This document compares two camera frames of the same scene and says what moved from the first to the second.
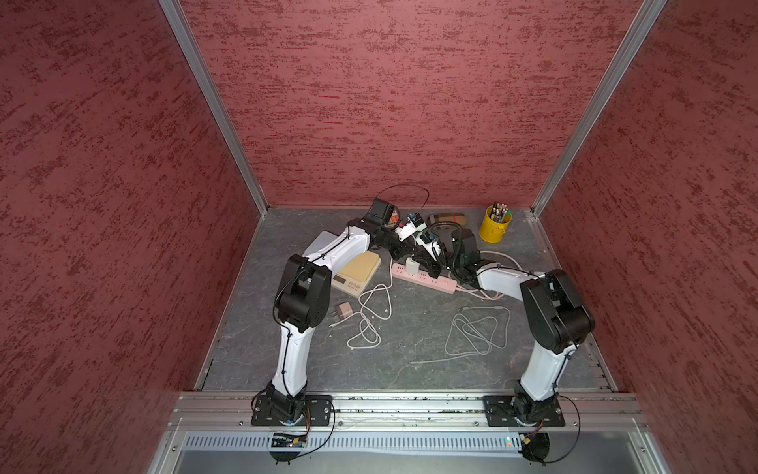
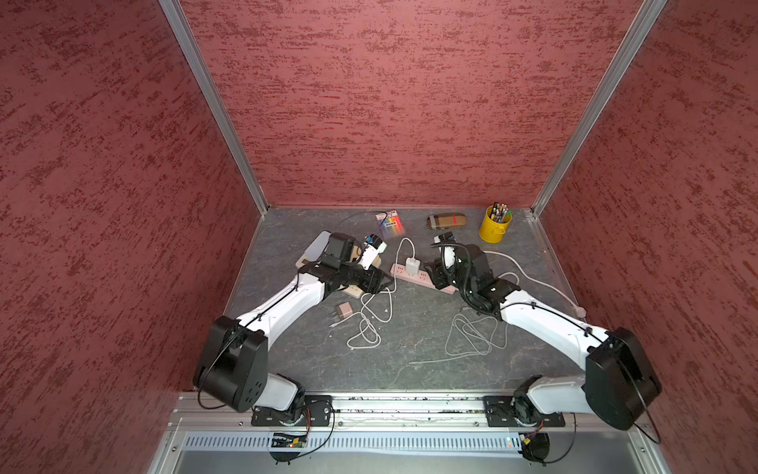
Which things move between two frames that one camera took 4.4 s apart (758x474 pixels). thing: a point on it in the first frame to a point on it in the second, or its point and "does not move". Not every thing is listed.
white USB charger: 412,267 does not move
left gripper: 404,249 to 373,278
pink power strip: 442,283 does not move
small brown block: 343,309 does not move
